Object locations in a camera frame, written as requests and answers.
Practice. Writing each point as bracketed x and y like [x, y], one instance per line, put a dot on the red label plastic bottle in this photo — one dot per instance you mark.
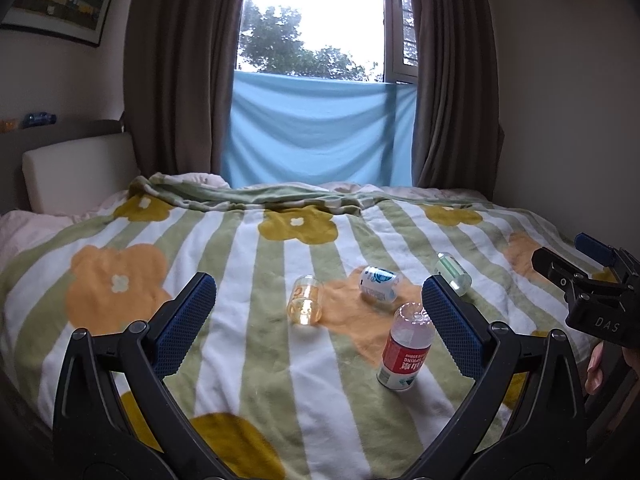
[406, 347]

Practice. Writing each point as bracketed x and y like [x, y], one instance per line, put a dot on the blue plastic bottle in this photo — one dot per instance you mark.
[39, 118]

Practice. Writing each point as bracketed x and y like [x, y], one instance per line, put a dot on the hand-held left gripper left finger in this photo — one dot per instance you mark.
[184, 327]

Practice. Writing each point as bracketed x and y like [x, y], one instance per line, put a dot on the green clear bottle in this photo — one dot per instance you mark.
[452, 272]

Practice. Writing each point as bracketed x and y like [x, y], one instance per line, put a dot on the blue white label bottle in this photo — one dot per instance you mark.
[379, 284]

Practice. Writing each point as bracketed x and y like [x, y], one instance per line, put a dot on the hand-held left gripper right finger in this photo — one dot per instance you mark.
[452, 332]

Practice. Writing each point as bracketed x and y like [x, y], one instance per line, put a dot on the clear yellow cup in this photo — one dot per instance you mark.
[306, 302]

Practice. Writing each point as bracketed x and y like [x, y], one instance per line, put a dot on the striped floral blanket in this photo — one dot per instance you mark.
[250, 270]

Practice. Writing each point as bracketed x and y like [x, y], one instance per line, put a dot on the brown curtain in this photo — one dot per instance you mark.
[450, 75]
[180, 70]

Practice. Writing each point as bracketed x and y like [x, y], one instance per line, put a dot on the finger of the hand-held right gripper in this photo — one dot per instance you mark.
[560, 267]
[592, 248]

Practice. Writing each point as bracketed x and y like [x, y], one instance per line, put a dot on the small orange object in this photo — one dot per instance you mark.
[7, 125]

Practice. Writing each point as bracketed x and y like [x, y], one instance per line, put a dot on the white headboard cushion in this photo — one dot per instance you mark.
[80, 175]

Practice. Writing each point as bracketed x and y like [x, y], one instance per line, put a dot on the window frame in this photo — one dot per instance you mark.
[402, 20]

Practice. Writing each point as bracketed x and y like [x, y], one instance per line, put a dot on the light blue cloth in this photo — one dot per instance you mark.
[320, 130]

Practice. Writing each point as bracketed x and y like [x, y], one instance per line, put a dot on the person's right hand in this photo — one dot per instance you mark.
[596, 367]

